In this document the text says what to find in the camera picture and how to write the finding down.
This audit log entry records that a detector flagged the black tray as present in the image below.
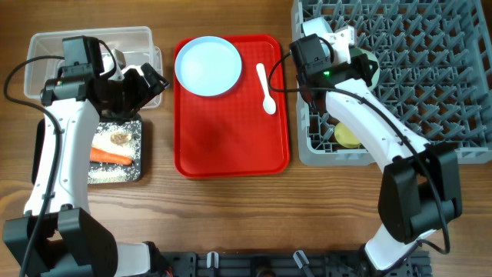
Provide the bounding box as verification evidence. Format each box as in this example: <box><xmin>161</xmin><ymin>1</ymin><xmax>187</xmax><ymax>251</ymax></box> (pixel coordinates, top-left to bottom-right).
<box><xmin>31</xmin><ymin>115</ymin><xmax>144</xmax><ymax>185</ymax></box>

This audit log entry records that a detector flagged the brown food scrap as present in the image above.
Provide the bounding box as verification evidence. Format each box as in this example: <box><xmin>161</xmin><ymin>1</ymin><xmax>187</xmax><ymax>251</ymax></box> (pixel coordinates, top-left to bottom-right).
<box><xmin>110</xmin><ymin>133</ymin><xmax>132</xmax><ymax>145</ymax></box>

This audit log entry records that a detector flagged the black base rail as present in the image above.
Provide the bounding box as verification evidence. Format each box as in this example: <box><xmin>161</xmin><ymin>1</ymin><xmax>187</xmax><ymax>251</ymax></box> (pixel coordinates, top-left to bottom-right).
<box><xmin>164</xmin><ymin>251</ymin><xmax>433</xmax><ymax>277</ymax></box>

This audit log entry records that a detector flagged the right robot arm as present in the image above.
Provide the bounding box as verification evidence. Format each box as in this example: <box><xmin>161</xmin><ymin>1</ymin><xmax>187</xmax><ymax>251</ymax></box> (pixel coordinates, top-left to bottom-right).
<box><xmin>294</xmin><ymin>52</ymin><xmax>463</xmax><ymax>276</ymax></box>

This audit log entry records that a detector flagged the white plastic spoon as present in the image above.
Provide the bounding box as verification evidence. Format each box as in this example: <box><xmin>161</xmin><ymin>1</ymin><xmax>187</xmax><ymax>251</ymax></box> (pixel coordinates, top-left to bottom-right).
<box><xmin>256</xmin><ymin>63</ymin><xmax>277</xmax><ymax>115</ymax></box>

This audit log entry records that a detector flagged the clear plastic bin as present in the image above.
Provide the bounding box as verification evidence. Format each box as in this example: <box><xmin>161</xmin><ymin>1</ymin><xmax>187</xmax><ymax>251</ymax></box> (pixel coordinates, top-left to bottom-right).
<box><xmin>24</xmin><ymin>26</ymin><xmax>164</xmax><ymax>100</ymax></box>

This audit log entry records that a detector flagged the light blue bowl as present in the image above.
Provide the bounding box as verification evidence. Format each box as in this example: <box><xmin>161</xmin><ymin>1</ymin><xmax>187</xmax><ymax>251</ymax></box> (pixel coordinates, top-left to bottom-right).
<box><xmin>302</xmin><ymin>17</ymin><xmax>334</xmax><ymax>37</ymax></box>

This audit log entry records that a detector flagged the red serving tray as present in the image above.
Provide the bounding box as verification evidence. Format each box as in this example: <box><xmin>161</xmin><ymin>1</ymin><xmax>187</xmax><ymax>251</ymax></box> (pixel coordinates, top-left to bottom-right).
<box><xmin>174</xmin><ymin>35</ymin><xmax>290</xmax><ymax>179</ymax></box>

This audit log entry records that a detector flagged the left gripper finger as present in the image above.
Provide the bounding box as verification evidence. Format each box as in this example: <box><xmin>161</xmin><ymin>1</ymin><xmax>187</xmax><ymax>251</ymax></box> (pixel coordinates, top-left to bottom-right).
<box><xmin>141</xmin><ymin>63</ymin><xmax>170</xmax><ymax>100</ymax></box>
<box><xmin>122</xmin><ymin>65</ymin><xmax>144</xmax><ymax>76</ymax></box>

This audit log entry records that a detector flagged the grey dishwasher rack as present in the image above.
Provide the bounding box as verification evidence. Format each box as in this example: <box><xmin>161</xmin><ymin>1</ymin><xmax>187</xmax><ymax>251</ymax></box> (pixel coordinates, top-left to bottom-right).
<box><xmin>291</xmin><ymin>0</ymin><xmax>491</xmax><ymax>164</ymax></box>

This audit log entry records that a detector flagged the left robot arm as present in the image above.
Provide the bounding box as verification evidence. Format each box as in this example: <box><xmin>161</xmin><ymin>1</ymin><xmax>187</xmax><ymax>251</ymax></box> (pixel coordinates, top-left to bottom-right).
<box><xmin>3</xmin><ymin>62</ymin><xmax>172</xmax><ymax>276</ymax></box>

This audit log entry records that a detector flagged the white rice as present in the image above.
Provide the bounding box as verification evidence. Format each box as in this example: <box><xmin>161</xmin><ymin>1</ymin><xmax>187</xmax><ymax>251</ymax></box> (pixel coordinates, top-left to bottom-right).
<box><xmin>87</xmin><ymin>121</ymin><xmax>141</xmax><ymax>185</ymax></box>

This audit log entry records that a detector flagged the light blue plate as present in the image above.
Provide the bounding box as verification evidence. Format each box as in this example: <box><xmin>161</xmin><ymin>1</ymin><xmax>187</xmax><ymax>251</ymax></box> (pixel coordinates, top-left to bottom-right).
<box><xmin>175</xmin><ymin>36</ymin><xmax>242</xmax><ymax>97</ymax></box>

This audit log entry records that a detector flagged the yellow cup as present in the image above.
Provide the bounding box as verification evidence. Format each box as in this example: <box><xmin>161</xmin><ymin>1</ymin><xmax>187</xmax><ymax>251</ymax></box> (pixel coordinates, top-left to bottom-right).
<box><xmin>334</xmin><ymin>122</ymin><xmax>361</xmax><ymax>149</ymax></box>

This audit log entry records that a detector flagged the green bowl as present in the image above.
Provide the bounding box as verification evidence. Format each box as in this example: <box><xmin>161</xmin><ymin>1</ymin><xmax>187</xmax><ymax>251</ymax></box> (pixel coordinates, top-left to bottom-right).
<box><xmin>350</xmin><ymin>47</ymin><xmax>381</xmax><ymax>91</ymax></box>

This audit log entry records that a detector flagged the orange carrot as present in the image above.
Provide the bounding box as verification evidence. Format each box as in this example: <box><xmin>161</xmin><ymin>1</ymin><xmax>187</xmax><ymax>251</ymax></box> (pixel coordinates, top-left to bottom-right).
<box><xmin>90</xmin><ymin>148</ymin><xmax>133</xmax><ymax>165</ymax></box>

